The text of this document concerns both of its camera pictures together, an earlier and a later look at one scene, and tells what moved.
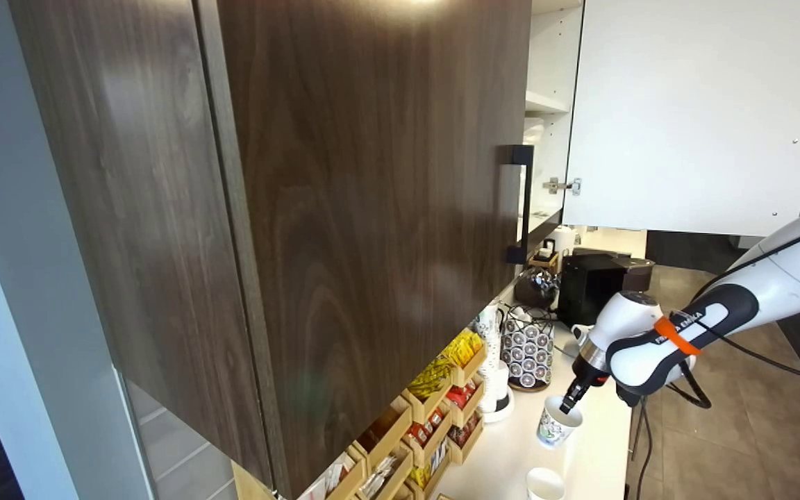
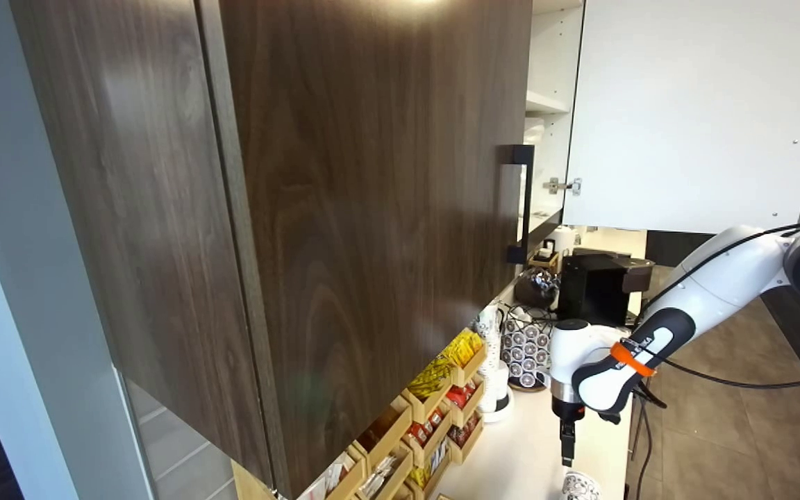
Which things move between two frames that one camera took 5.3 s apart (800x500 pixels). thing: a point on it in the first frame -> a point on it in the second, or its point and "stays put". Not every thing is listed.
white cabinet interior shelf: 556,62 stays put
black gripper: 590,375 -> 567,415
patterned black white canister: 525,348 stays put
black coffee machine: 592,273 stays put
